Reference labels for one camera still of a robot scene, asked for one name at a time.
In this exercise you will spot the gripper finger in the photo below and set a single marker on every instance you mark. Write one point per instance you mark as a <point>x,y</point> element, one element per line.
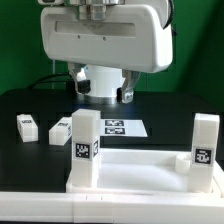
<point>125,93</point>
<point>77,72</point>

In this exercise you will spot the fiducial marker sheet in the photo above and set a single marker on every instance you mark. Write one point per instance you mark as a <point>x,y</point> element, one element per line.
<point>122,127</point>

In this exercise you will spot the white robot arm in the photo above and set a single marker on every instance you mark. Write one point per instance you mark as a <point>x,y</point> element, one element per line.
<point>104,81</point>

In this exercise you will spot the white front fence bar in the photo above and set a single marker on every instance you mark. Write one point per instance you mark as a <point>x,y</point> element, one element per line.
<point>110,209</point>

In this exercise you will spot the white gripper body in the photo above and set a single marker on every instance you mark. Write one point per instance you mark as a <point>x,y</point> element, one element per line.
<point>135,35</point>

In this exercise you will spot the white desk top tray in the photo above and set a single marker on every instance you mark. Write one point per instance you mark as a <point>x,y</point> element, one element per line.
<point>141,172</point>

